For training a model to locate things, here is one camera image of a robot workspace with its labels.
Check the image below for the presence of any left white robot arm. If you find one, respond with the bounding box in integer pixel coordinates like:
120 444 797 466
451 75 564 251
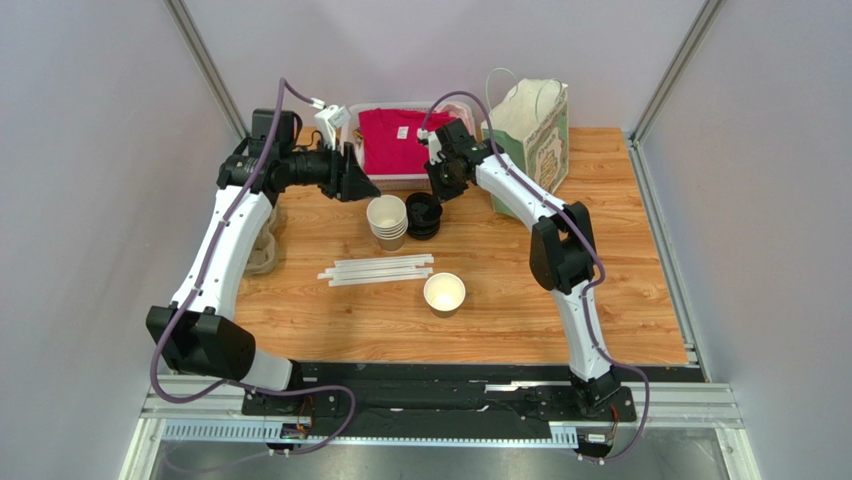
146 105 381 391

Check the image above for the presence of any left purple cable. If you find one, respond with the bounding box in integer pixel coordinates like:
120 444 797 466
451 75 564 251
148 77 356 457

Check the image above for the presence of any brown pulp cup carrier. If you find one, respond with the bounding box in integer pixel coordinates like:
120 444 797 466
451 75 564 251
243 206 280 276

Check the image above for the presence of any purple cable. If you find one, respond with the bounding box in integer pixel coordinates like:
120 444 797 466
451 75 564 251
419 91 650 465
148 77 356 457

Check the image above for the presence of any stack of paper cups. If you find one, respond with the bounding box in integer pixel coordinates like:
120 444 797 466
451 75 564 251
366 195 408 252

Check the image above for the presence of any green paper gift bag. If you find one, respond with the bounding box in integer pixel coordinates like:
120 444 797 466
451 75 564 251
481 78 570 194

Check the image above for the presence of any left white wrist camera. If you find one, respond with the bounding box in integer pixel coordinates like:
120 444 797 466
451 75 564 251
314 104 351 150

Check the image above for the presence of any red folded shirt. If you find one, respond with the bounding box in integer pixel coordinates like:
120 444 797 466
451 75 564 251
358 108 429 175

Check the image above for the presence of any stack of black lids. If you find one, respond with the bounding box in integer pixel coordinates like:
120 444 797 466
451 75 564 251
405 192 443 241

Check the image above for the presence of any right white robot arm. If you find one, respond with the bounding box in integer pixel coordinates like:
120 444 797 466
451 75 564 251
416 120 620 409

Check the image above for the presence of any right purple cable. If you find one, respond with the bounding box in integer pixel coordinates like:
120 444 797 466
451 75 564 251
419 91 650 465

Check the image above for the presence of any aluminium frame rail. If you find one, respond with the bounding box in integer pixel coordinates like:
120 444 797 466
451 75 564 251
140 382 743 449

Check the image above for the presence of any pink cloth in basket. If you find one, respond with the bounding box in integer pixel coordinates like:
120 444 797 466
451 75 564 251
440 101 476 137

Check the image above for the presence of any single paper cup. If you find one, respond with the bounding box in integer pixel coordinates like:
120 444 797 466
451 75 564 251
423 272 467 318

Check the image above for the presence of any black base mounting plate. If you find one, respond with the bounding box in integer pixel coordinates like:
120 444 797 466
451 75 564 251
236 361 644 440

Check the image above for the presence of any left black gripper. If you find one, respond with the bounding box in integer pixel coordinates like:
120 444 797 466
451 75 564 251
280 136 380 203

